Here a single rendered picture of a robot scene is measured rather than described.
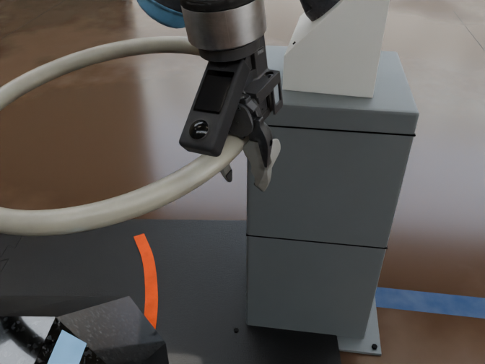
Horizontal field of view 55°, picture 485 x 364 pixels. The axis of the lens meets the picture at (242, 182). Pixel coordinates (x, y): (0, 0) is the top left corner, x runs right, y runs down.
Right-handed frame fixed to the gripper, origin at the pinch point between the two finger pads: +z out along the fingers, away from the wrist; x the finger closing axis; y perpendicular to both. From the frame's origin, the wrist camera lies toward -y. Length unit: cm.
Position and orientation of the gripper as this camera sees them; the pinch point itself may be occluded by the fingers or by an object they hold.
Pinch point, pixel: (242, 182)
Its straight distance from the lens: 65.0
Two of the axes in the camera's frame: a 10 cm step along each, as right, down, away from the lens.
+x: -8.5, -2.3, 4.7
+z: 1.4, 7.6, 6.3
